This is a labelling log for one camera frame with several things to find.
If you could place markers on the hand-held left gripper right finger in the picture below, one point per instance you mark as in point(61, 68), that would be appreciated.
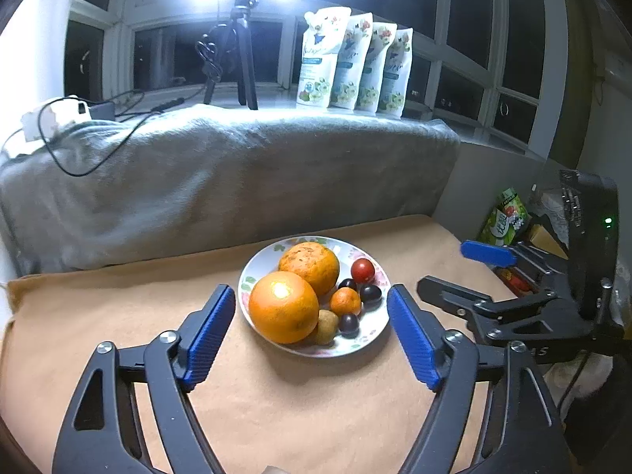
point(412, 338)

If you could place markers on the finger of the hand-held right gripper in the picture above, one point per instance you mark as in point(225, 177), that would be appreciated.
point(489, 253)
point(449, 294)

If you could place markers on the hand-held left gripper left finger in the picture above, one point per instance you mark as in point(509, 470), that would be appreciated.
point(207, 338)

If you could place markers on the white floral bowl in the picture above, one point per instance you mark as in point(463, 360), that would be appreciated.
point(373, 326)

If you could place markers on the dark purple grape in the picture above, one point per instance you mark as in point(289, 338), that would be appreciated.
point(370, 294)
point(347, 284)
point(349, 324)

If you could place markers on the small tangerine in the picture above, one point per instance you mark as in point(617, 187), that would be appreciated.
point(345, 302)

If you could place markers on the large smooth orange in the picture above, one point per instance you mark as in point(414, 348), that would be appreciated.
point(284, 308)

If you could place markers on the red cherry tomato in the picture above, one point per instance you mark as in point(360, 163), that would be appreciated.
point(362, 269)

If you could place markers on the rough-skinned orange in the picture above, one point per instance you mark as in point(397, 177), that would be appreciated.
point(311, 264)

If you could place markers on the person's right hand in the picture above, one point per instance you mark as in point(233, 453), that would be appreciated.
point(600, 375)

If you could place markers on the green snack bag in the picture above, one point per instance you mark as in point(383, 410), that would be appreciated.
point(503, 217)

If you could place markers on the red packet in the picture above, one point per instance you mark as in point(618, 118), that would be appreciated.
point(516, 280)

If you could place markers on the yellow box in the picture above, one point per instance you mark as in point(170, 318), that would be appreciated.
point(545, 239)

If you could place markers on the tan table cloth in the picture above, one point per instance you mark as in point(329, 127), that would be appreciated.
point(148, 281)

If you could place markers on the grey blanket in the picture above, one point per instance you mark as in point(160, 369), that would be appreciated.
point(222, 182)

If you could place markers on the white floral refill pouch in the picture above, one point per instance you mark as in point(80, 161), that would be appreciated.
point(353, 64)
point(377, 69)
point(397, 74)
point(321, 59)

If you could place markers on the white power strip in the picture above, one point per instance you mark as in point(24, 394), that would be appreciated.
point(49, 118)

